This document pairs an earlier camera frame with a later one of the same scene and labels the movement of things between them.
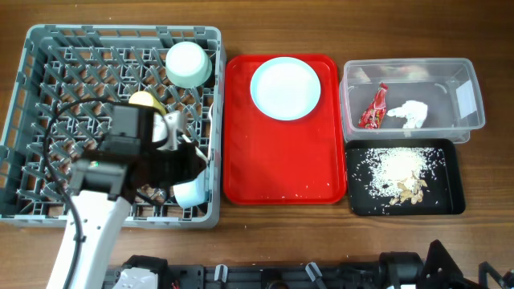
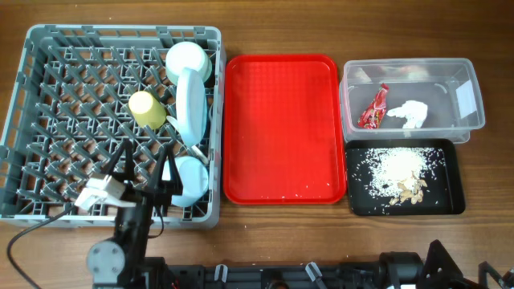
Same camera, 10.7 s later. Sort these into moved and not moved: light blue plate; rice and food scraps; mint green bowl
Moved: light blue plate
Not moved: rice and food scraps; mint green bowl
